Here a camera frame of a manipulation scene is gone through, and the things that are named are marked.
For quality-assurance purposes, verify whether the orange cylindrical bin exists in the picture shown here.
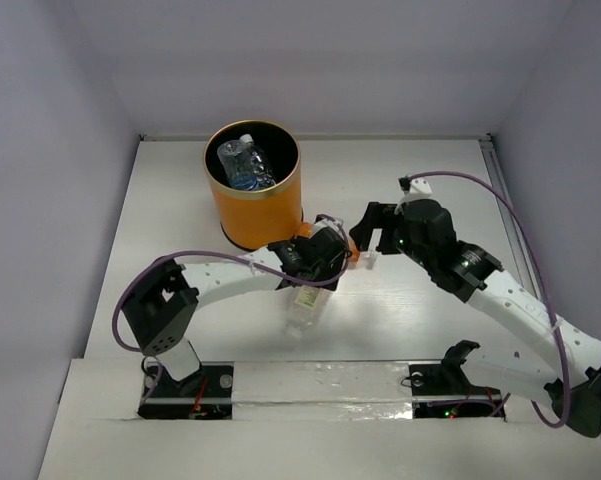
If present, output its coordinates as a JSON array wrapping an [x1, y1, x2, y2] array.
[[202, 120, 303, 251]]

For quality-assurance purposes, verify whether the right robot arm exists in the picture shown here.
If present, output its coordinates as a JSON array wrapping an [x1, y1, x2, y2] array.
[[349, 199, 601, 438]]

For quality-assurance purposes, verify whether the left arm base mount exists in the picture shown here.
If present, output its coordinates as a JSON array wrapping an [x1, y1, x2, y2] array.
[[137, 359, 234, 420]]

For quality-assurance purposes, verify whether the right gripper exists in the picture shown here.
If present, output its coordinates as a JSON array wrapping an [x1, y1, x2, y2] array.
[[350, 199, 434, 269]]

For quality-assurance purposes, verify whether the orange label plastic bottle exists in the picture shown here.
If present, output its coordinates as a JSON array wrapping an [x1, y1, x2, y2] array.
[[296, 214, 378, 271]]

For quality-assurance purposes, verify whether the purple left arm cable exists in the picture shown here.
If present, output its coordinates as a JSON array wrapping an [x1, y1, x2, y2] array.
[[112, 214, 351, 356]]

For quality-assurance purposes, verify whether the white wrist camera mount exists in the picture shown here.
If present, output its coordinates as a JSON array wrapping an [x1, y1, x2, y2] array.
[[395, 176, 432, 213]]

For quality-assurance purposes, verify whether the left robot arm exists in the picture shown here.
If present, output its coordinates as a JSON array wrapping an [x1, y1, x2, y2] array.
[[112, 217, 351, 395]]

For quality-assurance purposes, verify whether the clear bottle cream label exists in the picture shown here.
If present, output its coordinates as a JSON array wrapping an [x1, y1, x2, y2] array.
[[286, 286, 332, 340]]

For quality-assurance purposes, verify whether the metal rail right side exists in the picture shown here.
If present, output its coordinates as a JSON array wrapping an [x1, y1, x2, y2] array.
[[479, 133, 526, 251]]

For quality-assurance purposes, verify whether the clear bottle blue label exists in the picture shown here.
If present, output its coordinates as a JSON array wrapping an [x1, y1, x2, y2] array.
[[217, 134, 277, 191]]

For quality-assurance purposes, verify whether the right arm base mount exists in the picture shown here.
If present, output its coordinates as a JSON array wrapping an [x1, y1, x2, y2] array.
[[400, 340, 507, 420]]

